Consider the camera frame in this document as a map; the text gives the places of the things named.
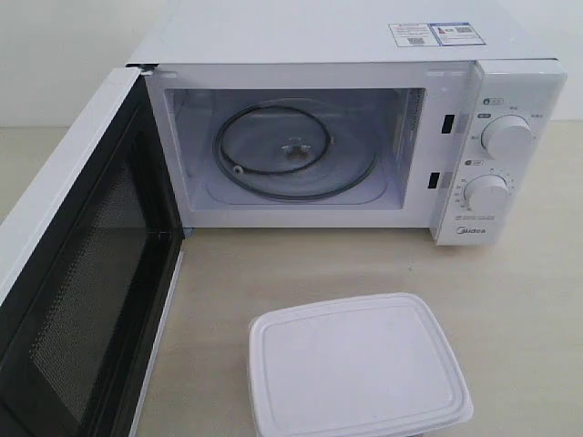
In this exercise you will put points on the white microwave oven body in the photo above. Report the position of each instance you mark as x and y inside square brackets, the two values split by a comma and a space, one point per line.
[423, 108]

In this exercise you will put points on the upper white power knob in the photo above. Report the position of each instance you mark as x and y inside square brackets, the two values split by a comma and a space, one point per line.
[507, 137]

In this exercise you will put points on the white microwave door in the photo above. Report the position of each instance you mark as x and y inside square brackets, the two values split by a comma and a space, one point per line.
[89, 258]

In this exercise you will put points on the white warning label sticker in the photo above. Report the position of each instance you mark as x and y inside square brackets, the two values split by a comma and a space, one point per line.
[413, 34]

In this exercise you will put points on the white plastic lidded container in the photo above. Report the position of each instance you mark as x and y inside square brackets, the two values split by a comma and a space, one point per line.
[376, 365]

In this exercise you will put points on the glass turntable plate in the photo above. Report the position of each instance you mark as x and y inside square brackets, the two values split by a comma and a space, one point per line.
[293, 149]

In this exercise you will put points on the blue energy label sticker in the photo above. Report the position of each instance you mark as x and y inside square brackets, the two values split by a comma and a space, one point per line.
[455, 34]

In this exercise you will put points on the lower white timer knob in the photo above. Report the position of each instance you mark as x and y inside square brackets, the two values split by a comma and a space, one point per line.
[486, 194]

